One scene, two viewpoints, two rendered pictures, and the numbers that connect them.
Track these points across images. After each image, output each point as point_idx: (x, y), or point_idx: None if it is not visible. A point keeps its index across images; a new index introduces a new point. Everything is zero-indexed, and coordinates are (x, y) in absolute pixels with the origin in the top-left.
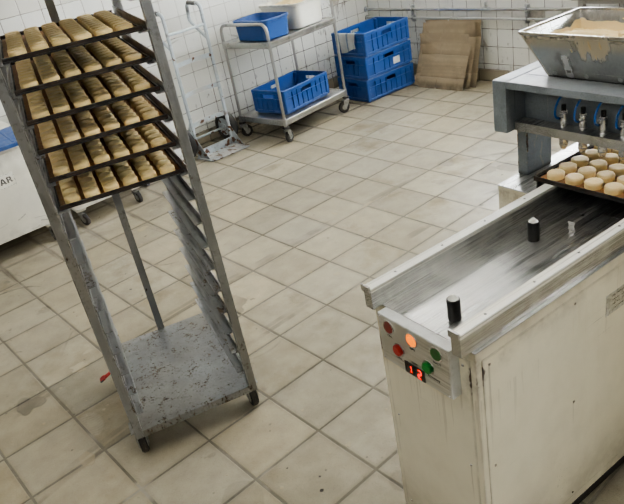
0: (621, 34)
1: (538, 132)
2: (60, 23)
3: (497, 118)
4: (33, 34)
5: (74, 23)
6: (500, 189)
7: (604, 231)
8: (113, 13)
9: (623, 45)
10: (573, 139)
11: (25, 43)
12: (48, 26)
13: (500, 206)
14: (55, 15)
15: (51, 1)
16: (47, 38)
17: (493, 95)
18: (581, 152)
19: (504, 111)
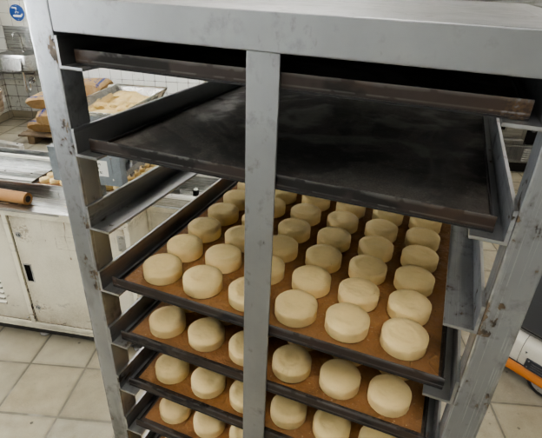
0: (117, 105)
1: (129, 173)
2: (284, 267)
3: (123, 176)
4: (380, 228)
5: (289, 219)
6: (128, 224)
7: (198, 174)
8: (133, 267)
9: (147, 102)
10: (140, 164)
11: (400, 242)
12: (319, 267)
13: (130, 236)
14: (253, 304)
15: (252, 268)
16: (357, 229)
17: (120, 162)
18: (139, 170)
19: (125, 169)
